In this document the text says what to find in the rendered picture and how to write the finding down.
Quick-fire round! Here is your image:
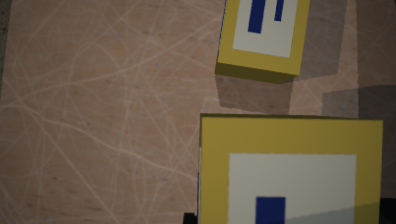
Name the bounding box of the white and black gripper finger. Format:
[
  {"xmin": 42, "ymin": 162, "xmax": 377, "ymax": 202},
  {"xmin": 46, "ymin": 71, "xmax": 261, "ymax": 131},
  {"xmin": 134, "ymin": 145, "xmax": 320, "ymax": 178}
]
[{"xmin": 183, "ymin": 213, "xmax": 197, "ymax": 224}]

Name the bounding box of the yellow butter carton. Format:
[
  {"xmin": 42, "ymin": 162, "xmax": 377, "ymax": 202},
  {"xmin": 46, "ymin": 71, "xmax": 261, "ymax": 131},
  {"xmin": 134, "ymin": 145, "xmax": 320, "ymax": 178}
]
[
  {"xmin": 215, "ymin": 0, "xmax": 310, "ymax": 84},
  {"xmin": 197, "ymin": 113, "xmax": 383, "ymax": 224}
]

